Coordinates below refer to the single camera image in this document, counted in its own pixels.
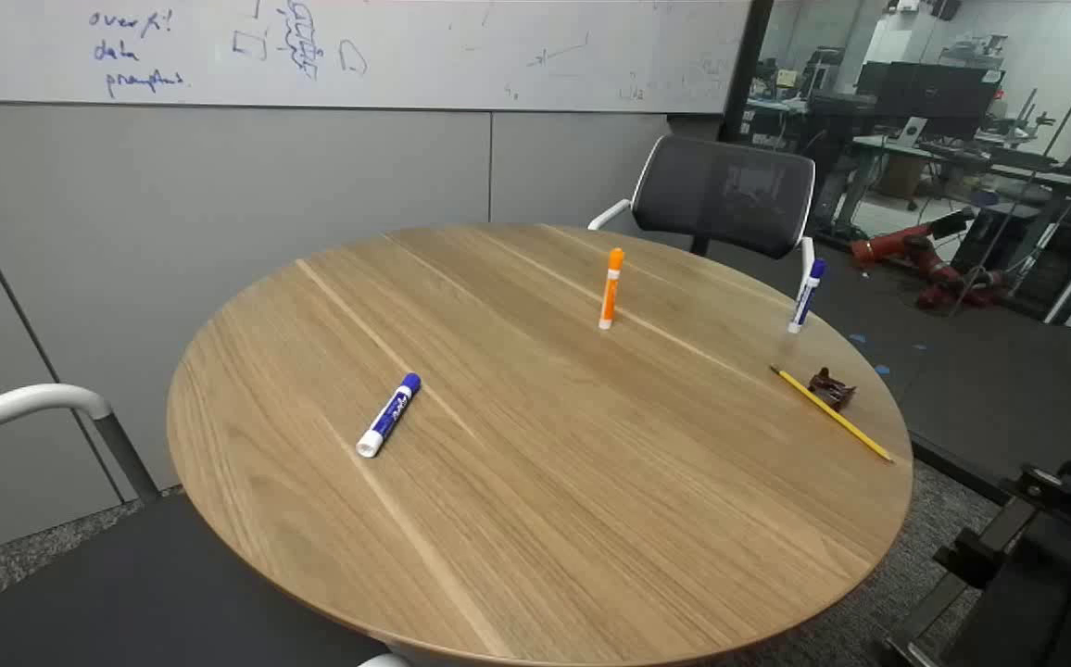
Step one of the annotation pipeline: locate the blue marker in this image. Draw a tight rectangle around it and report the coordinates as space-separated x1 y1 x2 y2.
786 259 825 334
357 375 421 459

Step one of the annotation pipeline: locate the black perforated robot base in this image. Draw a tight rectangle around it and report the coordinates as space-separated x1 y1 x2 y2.
875 463 1071 667

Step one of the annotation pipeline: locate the orange standing marker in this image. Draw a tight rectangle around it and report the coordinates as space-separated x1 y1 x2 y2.
596 249 626 328

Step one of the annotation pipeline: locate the blue standing marker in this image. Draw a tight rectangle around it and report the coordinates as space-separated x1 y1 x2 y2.
786 259 825 334

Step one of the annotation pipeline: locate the round wooden table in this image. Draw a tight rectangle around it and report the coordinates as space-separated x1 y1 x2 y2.
166 226 911 667

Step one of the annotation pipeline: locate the grey mesh office chair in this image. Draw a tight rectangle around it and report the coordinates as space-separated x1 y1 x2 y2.
591 133 815 259

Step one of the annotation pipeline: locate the yellow pencil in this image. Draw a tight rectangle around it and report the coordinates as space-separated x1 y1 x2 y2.
767 367 892 463

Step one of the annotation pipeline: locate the dark red binder clip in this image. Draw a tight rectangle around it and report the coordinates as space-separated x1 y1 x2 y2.
809 367 857 410

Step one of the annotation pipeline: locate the whiteboard with blue writing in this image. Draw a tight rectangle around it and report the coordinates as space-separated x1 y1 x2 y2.
0 0 750 110

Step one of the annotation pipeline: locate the red floor equipment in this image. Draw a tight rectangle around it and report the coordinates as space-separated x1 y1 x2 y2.
850 210 1001 310

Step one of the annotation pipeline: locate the black background desk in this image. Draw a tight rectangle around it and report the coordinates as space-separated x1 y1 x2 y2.
834 64 1071 222

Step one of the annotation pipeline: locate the white chair armrest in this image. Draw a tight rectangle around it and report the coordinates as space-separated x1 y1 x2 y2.
0 380 113 425

